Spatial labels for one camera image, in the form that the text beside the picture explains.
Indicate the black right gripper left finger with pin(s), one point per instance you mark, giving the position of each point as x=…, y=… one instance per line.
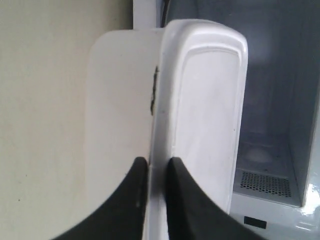
x=122, y=215

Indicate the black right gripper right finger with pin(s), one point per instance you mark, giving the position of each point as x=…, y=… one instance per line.
x=191, y=215

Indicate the white lidded plastic container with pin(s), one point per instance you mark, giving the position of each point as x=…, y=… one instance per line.
x=159, y=93

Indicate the white Midea microwave body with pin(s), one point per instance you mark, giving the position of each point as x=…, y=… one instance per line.
x=276, y=191

